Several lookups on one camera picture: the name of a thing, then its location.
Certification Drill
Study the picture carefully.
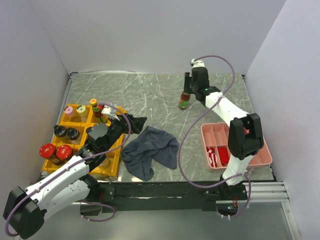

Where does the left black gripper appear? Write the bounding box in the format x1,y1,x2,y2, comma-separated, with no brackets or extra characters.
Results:
102,112,147,152

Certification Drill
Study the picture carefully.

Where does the yellow cap chili sauce bottle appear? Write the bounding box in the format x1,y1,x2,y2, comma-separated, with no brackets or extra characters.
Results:
178,92,191,110

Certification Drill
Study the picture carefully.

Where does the yellow cap green label bottle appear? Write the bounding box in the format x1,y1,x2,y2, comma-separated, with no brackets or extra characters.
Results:
89,98,108,124

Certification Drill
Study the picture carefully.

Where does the green lid cream bottle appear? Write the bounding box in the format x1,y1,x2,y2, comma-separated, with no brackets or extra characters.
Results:
76,105,88,123

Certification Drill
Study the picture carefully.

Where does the white powder bottle black cap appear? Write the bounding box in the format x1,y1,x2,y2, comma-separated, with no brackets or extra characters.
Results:
66,127,81,145

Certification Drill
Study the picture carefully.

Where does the round black cap dark bottle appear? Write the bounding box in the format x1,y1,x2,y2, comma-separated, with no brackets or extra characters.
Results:
53,124,68,144

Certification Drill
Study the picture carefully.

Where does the red lid sauce jar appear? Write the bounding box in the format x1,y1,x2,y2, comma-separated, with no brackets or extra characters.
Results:
56,144,74,164
39,143,56,160

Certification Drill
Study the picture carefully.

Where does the salt grinder black top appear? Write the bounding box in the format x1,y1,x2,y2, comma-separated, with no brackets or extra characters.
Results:
99,157,110,169

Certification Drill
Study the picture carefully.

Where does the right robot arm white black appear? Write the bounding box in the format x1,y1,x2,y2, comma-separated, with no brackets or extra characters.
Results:
184,65,264,199

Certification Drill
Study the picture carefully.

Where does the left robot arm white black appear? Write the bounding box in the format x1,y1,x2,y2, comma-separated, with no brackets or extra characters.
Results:
3,113,147,240

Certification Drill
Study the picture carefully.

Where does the dark blue cloth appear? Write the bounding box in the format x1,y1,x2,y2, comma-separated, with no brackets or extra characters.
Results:
121,126,179,181

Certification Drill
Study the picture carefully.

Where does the pink compartment tray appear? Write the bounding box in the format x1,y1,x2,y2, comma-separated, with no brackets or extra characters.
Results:
200,123,273,172

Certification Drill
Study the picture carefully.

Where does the yellow compartment organizer tray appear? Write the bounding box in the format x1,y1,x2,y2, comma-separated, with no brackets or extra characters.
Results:
41,103,125,178

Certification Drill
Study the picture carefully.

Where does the pink lid bottle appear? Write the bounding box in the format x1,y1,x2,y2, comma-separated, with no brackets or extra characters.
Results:
63,105,75,122

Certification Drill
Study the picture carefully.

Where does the red white striped packet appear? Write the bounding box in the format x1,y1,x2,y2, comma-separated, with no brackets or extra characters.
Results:
206,146,218,168

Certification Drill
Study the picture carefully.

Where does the red packet in tray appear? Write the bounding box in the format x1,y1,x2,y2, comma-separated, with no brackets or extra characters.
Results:
217,146,230,166

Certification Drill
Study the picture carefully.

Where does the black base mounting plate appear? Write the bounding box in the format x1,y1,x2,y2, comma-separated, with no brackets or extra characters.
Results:
85,181,249,211

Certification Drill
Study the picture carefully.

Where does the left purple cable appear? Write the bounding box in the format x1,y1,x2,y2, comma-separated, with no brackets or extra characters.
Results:
4,102,132,237

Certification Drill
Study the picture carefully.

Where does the purple cable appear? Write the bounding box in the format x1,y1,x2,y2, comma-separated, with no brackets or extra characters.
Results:
176,54,252,218
4,102,132,237

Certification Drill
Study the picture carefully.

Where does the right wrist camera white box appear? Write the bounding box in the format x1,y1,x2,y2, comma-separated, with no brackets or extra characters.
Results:
190,59,205,69

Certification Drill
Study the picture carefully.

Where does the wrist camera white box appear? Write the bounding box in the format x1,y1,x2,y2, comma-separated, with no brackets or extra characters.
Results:
190,59,205,69
98,102,120,120

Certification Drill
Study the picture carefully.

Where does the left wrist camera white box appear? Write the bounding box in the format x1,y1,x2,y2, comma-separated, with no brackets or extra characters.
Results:
98,102,120,120

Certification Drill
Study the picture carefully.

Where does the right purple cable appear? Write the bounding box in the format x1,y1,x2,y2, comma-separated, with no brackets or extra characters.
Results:
176,54,252,218

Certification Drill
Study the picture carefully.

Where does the aluminium frame rail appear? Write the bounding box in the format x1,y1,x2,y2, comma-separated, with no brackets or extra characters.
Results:
214,182,302,240

